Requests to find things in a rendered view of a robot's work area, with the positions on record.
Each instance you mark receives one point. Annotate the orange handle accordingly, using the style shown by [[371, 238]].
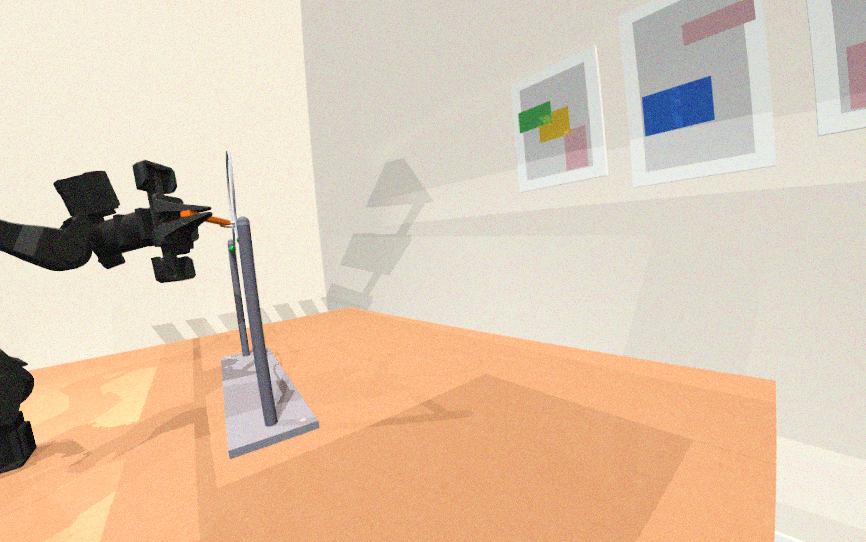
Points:
[[220, 221]]

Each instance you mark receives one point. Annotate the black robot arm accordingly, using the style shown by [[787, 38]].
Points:
[[88, 198]]

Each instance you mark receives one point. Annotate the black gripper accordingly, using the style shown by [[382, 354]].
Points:
[[146, 227]]

